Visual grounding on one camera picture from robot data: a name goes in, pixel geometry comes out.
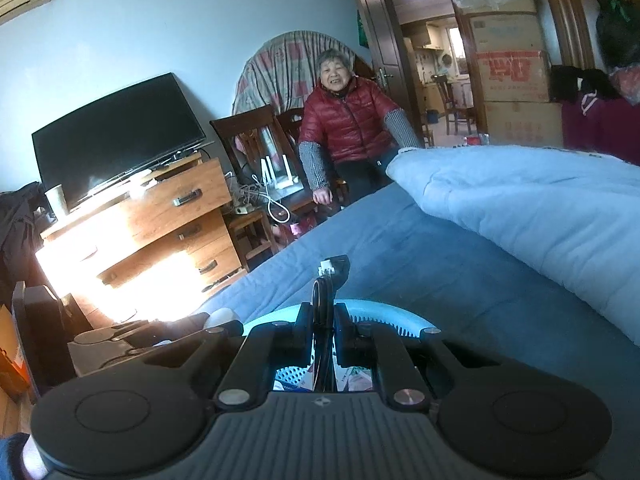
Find black cable bundle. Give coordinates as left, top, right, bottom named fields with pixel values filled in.
left=310, top=253, right=352, bottom=394

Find turquoise plastic basket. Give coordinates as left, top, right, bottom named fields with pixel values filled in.
left=273, top=299, right=440, bottom=392

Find blue bed sheet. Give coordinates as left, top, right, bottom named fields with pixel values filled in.
left=203, top=184, right=639, bottom=479

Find wooden drawer dresser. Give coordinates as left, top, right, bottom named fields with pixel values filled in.
left=36, top=156, right=246, bottom=327

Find dark wooden chair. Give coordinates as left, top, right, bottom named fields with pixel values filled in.
left=210, top=105, right=344, bottom=220

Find seated person red jacket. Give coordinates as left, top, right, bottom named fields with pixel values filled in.
left=297, top=49, right=423, bottom=206

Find light blue duvet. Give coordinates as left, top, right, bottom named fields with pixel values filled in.
left=386, top=145, right=639, bottom=342

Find black flat television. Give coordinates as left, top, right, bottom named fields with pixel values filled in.
left=32, top=73, right=205, bottom=208

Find white paper cup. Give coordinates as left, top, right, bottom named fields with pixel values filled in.
left=46, top=184, right=68, bottom=221

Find stacked cardboard boxes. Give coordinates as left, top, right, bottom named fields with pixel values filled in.
left=452, top=0, right=563, bottom=148

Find pile of clothes bags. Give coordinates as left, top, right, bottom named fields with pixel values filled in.
left=550, top=0, right=639, bottom=165

